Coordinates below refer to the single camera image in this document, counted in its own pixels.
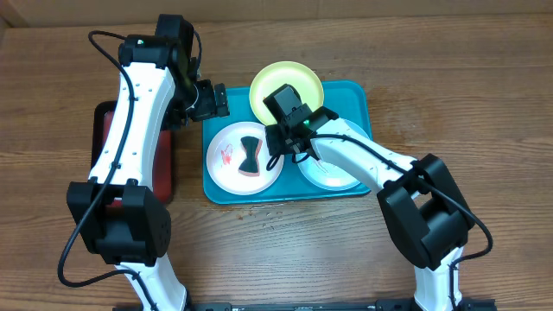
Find orange and green sponge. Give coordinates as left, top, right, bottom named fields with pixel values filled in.
left=238, top=136, right=263, bottom=177

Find white plastic plate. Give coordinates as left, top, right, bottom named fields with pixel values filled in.
left=206, top=122, right=283, bottom=195

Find green plastic plate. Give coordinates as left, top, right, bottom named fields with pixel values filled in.
left=249, top=61, right=324, bottom=125

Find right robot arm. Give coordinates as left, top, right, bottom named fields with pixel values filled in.
left=263, top=84, right=475, bottom=310

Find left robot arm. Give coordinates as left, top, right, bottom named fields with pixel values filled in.
left=57, top=14, right=230, bottom=310

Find teal plastic tray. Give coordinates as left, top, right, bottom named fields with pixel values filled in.
left=202, top=80, right=372, bottom=205

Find red and black tray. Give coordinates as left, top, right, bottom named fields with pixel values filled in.
left=91, top=100, right=174, bottom=204

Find light blue plastic plate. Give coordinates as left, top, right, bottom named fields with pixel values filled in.
left=296, top=118, right=372, bottom=192

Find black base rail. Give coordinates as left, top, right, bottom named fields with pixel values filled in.
left=112, top=298, right=498, bottom=311

